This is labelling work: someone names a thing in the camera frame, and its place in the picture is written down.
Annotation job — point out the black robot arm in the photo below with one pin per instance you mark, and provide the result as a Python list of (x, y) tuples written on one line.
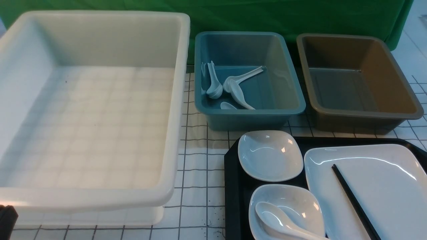
[(8, 218)]

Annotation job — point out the small white bowl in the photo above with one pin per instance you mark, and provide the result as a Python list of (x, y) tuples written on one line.
[(270, 155), (298, 203)]

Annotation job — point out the brown plastic bin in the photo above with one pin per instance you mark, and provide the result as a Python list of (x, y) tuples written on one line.
[(355, 84)]

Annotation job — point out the white spoon long handle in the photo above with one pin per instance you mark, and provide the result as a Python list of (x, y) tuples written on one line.
[(240, 78)]

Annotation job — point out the white spoon centre front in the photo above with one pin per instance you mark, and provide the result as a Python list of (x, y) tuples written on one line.
[(238, 95)]

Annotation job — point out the black serving tray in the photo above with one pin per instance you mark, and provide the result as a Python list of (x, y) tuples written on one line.
[(239, 186)]

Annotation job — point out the white fork in teal bin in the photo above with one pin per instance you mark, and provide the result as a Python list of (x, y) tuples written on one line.
[(203, 74)]

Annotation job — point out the teal plastic bin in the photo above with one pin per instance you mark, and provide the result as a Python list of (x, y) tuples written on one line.
[(275, 93)]

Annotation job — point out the large white square plate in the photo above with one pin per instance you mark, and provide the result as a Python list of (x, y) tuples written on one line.
[(388, 182)]

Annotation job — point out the white spoon leaning left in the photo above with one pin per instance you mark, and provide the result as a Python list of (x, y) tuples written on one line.
[(216, 89)]

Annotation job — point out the black chopstick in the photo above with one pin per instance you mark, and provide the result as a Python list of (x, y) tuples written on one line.
[(369, 228)]

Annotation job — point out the green cloth backdrop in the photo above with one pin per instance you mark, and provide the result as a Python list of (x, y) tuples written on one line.
[(383, 19)]

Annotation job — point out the white spoon bottom edge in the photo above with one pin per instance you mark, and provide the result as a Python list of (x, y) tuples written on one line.
[(227, 106)]

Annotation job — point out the large white plastic bin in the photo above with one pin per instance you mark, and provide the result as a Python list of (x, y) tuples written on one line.
[(91, 106)]

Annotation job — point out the white soup spoon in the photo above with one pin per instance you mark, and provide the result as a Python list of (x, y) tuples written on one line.
[(276, 219)]

